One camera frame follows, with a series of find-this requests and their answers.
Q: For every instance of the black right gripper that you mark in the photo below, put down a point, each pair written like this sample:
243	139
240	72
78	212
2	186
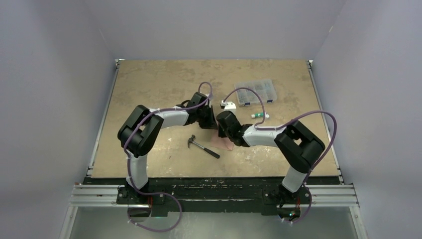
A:
221	133

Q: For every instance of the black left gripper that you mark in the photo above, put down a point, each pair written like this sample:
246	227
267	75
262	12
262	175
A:
210	124

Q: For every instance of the black handled hammer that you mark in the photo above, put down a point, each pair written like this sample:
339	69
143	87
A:
191	140

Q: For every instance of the white green glue stick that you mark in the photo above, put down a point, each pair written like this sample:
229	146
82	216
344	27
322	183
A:
258	115

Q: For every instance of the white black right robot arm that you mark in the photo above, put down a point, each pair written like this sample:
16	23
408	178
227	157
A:
299	146

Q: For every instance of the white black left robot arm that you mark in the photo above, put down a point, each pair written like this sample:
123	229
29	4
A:
139	132

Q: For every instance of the clear plastic screw organizer box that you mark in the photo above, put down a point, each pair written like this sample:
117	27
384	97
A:
264	88

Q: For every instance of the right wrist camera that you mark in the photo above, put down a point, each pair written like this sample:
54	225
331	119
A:
228	106

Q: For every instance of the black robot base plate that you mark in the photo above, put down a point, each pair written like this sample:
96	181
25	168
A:
206	195

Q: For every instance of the aluminium frame rail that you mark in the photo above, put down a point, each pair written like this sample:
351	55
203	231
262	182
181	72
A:
213	149

